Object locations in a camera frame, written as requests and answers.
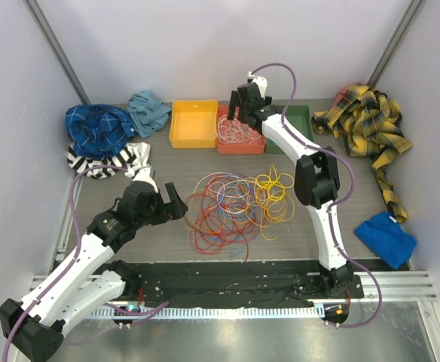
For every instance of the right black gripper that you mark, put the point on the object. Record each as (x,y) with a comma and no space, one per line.
(234,102)

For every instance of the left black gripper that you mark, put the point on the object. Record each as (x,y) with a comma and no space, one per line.
(176,208)

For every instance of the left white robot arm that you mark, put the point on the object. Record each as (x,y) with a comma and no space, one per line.
(37,324)

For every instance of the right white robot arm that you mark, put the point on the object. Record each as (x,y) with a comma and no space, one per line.
(316,180)

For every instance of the orange plastic bin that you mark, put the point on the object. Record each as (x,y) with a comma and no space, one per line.
(236,138)

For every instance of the yellow plastic bin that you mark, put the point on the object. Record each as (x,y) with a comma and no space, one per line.
(193,124)

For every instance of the black white striped cloth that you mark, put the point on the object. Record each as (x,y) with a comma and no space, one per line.
(133,158)

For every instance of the green plastic bin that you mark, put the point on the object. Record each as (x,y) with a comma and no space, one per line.
(299,117)

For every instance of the light blue cloth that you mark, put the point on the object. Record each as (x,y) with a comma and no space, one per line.
(148,114)

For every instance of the pink cloth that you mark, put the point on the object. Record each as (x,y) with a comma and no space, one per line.
(347,93)

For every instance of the blue plaid shirt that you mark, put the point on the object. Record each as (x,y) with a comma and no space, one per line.
(98,131)

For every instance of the yellow plaid shirt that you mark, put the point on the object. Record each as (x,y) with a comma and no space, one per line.
(370,127)

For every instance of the bright blue cloth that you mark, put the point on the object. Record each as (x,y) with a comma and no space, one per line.
(384,236)

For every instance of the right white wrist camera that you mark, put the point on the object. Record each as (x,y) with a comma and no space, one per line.
(260,81)

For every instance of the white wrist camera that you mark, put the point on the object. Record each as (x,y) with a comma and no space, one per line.
(142,174)
(260,81)

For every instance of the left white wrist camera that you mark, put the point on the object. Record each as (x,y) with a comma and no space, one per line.
(142,174)

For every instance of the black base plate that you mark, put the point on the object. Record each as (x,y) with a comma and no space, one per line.
(232,285)

